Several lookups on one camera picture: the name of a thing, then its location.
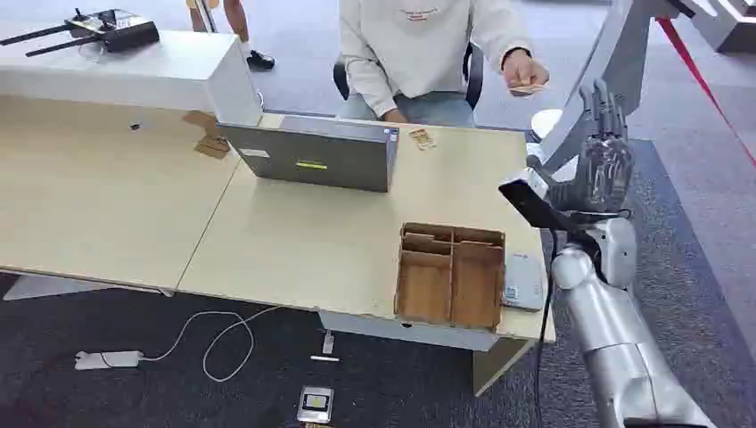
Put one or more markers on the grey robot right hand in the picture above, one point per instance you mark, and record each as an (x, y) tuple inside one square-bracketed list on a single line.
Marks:
[(605, 171)]

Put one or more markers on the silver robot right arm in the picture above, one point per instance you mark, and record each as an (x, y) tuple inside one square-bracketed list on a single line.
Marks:
[(614, 331)]

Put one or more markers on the white round base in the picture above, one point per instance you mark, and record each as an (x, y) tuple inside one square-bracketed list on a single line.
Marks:
[(544, 123)]

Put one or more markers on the person's left hand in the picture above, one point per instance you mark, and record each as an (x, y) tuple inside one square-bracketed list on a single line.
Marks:
[(522, 69)]

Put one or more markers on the person's hand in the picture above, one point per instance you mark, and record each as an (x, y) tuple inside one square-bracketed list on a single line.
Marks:
[(394, 116), (522, 69)]

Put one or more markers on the flat grey device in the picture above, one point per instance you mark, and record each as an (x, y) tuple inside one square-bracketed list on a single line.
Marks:
[(522, 283)]

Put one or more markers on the black office chair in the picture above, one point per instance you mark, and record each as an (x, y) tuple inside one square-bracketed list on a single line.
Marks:
[(474, 77)]

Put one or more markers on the wooden card box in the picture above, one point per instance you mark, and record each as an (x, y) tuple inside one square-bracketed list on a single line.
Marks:
[(452, 277)]

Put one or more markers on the person's right hand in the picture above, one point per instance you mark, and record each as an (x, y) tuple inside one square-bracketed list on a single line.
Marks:
[(394, 116)]

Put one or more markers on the person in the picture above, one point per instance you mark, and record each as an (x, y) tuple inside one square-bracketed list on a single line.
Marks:
[(413, 47)]

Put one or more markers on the grey laptop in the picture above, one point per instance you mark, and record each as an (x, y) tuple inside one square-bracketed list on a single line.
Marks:
[(322, 156)]

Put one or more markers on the small silver screen device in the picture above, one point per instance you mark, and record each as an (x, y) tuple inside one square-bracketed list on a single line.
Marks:
[(315, 404)]

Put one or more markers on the person's legs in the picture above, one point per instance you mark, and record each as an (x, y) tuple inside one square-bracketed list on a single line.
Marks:
[(239, 29)]

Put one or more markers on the pale wooden desk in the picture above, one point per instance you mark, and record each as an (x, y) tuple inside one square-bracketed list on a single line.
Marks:
[(177, 218)]

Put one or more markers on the white cabinet box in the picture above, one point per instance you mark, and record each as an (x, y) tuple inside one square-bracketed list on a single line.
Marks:
[(147, 71)]

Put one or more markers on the black remote controller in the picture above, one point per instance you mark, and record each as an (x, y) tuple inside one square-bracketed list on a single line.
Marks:
[(112, 29)]

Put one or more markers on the white power strip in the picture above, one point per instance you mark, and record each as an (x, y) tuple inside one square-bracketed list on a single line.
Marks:
[(109, 360)]

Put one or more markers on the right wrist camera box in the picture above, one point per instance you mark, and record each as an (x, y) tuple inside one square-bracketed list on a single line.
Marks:
[(531, 204)]

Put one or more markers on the grey support frame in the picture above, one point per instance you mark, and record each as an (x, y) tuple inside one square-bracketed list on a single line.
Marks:
[(614, 53)]

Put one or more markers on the small white bracket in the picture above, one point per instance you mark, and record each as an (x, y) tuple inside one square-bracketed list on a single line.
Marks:
[(326, 348)]

